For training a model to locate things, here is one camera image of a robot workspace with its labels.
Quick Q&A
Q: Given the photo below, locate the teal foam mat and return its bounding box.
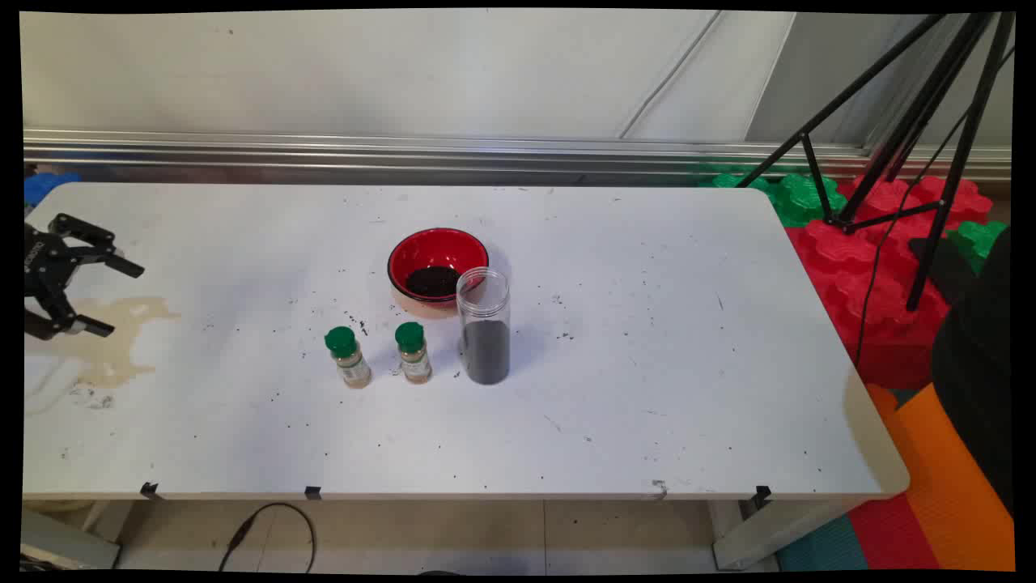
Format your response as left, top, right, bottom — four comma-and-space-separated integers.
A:
775, 513, 871, 572

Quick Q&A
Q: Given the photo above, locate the thin black hanging cable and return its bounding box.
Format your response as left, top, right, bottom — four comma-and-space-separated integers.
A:
854, 49, 1014, 367

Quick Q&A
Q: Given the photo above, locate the aluminium wall rail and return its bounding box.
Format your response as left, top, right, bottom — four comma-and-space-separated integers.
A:
23, 127, 1013, 185

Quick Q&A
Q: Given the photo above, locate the black fabric object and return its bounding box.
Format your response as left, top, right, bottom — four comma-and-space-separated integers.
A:
931, 227, 1017, 513

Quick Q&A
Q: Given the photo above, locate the grey metal table foot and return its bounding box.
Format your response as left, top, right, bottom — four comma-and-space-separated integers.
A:
20, 506, 122, 570

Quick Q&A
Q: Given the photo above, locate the green foam block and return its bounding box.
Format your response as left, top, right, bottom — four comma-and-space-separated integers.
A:
945, 219, 1010, 276
700, 168, 848, 228

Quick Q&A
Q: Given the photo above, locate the blue foam block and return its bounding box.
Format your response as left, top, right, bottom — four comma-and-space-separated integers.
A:
24, 170, 82, 207

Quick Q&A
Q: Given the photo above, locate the clear jar with black seeds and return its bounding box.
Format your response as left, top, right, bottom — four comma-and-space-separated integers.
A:
456, 266, 512, 385

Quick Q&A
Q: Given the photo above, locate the white table leg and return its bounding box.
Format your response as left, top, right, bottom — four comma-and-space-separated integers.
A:
712, 496, 860, 571

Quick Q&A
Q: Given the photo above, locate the green-capped spice bottle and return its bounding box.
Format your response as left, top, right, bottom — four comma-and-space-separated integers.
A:
325, 326, 373, 389
395, 321, 433, 385

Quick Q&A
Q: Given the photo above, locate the red foam mat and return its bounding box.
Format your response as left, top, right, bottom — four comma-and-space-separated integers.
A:
846, 492, 941, 572

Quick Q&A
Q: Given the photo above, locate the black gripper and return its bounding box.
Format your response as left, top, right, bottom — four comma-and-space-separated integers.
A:
24, 213, 145, 340

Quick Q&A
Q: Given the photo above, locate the black tripod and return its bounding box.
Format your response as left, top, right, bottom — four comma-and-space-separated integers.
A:
732, 12, 1017, 313

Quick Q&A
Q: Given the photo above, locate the orange foam mat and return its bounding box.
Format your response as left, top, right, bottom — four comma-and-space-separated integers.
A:
864, 381, 1017, 572

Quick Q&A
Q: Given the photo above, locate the red and black bowl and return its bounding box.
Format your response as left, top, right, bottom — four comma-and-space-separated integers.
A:
387, 228, 490, 319

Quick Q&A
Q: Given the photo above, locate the red foam block pile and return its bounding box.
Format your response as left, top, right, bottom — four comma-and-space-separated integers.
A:
783, 174, 996, 391

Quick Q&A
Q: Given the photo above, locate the black floor cable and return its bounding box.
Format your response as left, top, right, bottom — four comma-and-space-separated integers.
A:
217, 502, 317, 574

